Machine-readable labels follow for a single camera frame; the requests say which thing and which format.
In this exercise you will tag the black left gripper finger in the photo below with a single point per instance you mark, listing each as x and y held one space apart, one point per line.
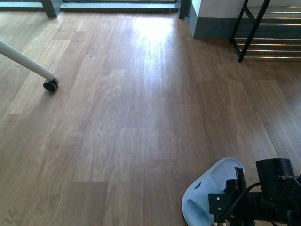
240 174

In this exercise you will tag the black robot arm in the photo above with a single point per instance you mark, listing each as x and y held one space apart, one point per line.
275 198

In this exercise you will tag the light blue slipper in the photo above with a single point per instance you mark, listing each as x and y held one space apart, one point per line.
195 205

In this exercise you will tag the black metal shoe rack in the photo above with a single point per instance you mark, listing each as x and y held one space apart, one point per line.
269 31

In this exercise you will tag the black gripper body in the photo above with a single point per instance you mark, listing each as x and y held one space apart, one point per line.
225 206

